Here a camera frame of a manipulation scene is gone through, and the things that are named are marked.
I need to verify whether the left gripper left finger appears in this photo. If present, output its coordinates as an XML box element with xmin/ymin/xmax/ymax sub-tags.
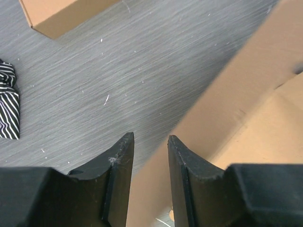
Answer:
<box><xmin>0</xmin><ymin>132</ymin><xmax>134</xmax><ymax>227</ymax></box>

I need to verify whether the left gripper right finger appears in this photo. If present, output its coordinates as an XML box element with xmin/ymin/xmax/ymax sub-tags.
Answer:
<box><xmin>168</xmin><ymin>135</ymin><xmax>303</xmax><ymax>227</ymax></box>

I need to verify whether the folded brown cardboard box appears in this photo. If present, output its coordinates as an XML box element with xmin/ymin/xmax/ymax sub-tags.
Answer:
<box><xmin>19</xmin><ymin>0</ymin><xmax>118</xmax><ymax>40</ymax></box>

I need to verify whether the black white striped cloth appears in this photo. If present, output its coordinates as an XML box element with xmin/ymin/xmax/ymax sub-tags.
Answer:
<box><xmin>0</xmin><ymin>61</ymin><xmax>20</xmax><ymax>140</ymax></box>

